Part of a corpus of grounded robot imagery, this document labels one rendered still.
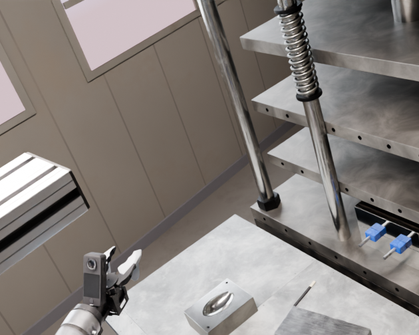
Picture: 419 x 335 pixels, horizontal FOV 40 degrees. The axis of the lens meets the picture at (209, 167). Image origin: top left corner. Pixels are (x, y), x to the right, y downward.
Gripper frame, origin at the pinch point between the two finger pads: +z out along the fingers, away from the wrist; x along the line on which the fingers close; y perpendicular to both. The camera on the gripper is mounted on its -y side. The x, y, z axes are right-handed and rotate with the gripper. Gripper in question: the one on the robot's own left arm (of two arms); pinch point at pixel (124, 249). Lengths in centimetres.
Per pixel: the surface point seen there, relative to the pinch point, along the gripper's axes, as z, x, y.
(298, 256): 68, 21, 63
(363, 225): 76, 44, 51
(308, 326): 26, 35, 50
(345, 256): 71, 38, 62
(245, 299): 40, 10, 57
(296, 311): 32, 30, 51
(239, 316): 35, 9, 61
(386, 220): 70, 53, 43
